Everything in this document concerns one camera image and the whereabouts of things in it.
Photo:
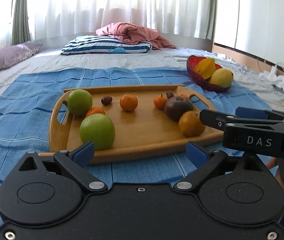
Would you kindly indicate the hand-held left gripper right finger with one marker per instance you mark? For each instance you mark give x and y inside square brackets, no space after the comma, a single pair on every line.
[197,153]

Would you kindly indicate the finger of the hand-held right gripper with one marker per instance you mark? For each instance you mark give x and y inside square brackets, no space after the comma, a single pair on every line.
[209,117]
[251,112]

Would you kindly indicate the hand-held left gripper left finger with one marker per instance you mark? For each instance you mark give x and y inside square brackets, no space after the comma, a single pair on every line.
[83,153]

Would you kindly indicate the orange brown round fruit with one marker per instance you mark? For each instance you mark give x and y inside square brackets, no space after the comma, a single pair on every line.
[190,125]

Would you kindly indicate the green apple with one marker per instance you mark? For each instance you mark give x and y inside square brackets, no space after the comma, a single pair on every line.
[97,131]
[79,102]

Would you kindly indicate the dark purple fruit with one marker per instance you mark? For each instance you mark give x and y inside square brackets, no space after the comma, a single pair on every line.
[177,110]

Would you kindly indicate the red date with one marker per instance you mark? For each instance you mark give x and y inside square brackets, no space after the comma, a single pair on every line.
[106,100]
[170,94]

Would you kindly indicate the small orange tangerine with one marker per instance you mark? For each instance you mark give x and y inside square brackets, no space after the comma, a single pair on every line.
[160,102]

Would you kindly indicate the wooden tray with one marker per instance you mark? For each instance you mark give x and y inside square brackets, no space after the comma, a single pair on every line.
[144,130]

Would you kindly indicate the person's right hand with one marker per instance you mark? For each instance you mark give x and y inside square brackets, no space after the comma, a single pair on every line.
[280,180]

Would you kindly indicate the red glass bowl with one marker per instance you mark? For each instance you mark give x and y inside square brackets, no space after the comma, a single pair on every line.
[199,81]

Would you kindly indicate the yellow mango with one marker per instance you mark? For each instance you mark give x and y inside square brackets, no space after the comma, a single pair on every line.
[220,77]

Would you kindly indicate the yellow starfruit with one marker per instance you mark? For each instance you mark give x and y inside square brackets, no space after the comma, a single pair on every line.
[205,67]

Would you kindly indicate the small white box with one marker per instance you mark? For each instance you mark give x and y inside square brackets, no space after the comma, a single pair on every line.
[179,59]

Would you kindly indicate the grey bed headboard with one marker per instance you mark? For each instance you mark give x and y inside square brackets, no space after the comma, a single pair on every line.
[194,41]

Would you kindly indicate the blue checkered blanket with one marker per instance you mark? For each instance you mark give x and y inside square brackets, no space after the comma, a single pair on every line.
[19,105]

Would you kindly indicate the bed with pale sheet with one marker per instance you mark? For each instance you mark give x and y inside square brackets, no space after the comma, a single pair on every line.
[144,61]

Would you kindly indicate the white wardrobe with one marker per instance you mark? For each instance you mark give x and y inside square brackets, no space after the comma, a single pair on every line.
[256,10]

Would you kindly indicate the blue white striped pillow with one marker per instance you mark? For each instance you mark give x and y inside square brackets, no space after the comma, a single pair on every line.
[94,45]

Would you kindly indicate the pink crumpled blanket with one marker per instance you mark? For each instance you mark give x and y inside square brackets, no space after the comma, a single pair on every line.
[132,31]

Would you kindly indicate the purple pillow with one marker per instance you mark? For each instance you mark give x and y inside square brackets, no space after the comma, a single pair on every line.
[7,56]

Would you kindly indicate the green curtain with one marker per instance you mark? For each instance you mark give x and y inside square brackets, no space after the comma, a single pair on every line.
[19,17]

